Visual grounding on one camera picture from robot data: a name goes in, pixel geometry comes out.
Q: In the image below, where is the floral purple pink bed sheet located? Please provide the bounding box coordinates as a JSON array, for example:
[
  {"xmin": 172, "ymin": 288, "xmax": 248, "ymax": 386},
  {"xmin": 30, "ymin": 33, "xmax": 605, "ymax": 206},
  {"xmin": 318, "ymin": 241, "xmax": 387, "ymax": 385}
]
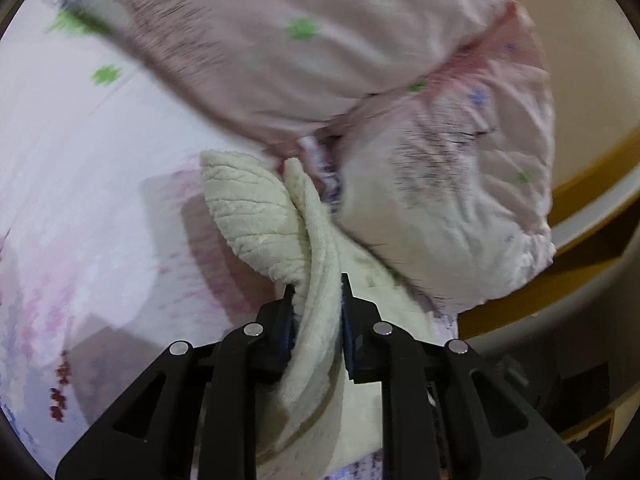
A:
[{"xmin": 0, "ymin": 0, "xmax": 453, "ymax": 480}]

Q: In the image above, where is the cream cable-knit sweater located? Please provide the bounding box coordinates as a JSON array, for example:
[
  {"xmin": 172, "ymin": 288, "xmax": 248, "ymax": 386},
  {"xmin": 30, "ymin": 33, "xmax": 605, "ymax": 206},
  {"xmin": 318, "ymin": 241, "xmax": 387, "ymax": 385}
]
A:
[{"xmin": 199, "ymin": 149, "xmax": 460, "ymax": 480}]

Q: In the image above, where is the pink floral pillow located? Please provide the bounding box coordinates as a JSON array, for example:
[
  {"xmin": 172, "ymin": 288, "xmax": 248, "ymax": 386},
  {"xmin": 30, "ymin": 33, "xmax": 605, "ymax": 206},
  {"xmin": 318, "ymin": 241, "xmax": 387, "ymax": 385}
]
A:
[
  {"xmin": 44, "ymin": 0, "xmax": 523, "ymax": 153},
  {"xmin": 282, "ymin": 7, "xmax": 558, "ymax": 313}
]

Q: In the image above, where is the wooden bed headboard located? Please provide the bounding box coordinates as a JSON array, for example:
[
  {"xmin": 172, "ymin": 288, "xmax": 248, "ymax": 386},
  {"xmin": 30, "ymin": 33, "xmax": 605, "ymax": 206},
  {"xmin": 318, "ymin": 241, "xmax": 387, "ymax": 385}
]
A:
[{"xmin": 452, "ymin": 0, "xmax": 640, "ymax": 343}]

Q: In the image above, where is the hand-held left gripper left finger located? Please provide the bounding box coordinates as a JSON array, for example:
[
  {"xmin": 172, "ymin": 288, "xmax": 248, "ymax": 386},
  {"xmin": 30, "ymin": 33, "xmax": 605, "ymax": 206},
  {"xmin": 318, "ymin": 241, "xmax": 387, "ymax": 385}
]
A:
[{"xmin": 55, "ymin": 284, "xmax": 299, "ymax": 480}]

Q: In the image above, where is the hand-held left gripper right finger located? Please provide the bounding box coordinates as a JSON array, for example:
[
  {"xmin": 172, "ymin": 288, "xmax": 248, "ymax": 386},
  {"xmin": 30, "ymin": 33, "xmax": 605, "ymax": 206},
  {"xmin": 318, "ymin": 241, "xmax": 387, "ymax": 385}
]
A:
[{"xmin": 339, "ymin": 271, "xmax": 594, "ymax": 480}]

